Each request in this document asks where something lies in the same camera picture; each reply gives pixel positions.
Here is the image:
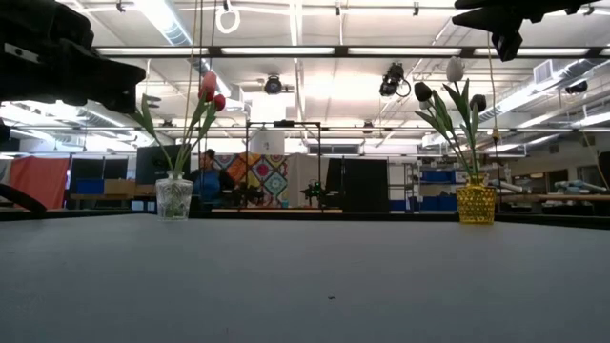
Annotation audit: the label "pink artificial tulip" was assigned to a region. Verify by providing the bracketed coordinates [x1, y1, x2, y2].
[175, 71, 219, 175]

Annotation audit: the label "red artificial tulip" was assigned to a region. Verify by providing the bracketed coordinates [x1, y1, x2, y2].
[176, 90, 214, 175]
[178, 93, 228, 175]

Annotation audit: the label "blue storage bins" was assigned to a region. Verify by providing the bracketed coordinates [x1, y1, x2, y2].
[388, 170, 459, 212]

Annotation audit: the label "white hanging ring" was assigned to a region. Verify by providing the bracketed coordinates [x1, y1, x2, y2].
[214, 4, 241, 35]

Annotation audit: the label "large black panel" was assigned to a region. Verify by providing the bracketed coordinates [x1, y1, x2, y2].
[328, 157, 390, 213]

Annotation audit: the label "person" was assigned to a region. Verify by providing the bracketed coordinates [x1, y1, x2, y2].
[193, 148, 237, 211]

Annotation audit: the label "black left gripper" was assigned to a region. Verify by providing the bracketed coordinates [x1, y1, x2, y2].
[0, 0, 148, 114]

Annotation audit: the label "black metal frame stand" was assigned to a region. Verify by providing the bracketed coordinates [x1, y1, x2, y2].
[245, 121, 323, 211]

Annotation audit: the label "black computer monitor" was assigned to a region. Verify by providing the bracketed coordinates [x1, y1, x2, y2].
[135, 143, 193, 186]

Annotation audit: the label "black rig beam with lights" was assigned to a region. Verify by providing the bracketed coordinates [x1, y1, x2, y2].
[94, 45, 610, 59]

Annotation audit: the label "blue table mat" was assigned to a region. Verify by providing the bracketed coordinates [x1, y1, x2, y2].
[0, 212, 610, 343]

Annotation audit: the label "black round ceiling camera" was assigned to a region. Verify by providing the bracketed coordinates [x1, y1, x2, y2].
[263, 74, 284, 95]

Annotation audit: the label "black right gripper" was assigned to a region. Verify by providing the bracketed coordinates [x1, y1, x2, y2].
[451, 0, 590, 63]

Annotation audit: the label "black overhead camera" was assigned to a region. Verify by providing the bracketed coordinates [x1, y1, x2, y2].
[378, 61, 413, 99]

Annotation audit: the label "yellow glass vase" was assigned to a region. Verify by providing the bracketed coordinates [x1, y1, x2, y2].
[455, 174, 498, 225]

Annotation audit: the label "clear glass vase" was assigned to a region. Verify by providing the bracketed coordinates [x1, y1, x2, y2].
[155, 171, 194, 221]

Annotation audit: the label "black aluminium table frame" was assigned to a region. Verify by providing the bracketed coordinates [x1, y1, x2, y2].
[0, 208, 610, 231]

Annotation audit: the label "orange fabric partition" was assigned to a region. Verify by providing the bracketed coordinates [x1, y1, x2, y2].
[8, 156, 71, 211]

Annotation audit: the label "colourful patterned wall hanging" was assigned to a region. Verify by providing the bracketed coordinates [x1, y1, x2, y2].
[216, 152, 291, 209]

